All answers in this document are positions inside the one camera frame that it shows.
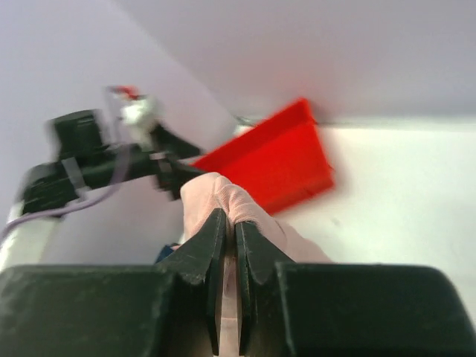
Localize pink t shirt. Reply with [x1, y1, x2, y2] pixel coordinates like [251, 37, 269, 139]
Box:
[179, 171, 332, 357]

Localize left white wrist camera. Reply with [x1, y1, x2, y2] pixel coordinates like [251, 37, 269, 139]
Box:
[107, 86, 160, 149]

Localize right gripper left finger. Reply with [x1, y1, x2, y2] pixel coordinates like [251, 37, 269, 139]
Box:
[158, 209, 227, 356]

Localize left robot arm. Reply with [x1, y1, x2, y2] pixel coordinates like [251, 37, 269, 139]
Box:
[1, 109, 202, 270]

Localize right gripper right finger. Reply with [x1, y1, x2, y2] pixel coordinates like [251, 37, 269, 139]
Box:
[235, 222, 298, 356]

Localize red plastic tray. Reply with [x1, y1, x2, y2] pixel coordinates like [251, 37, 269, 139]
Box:
[193, 99, 335, 214]

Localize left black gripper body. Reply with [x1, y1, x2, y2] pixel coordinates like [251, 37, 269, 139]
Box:
[46, 109, 202, 202]

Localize navy folded t shirt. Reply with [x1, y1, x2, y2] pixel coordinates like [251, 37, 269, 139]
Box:
[155, 242, 181, 264]

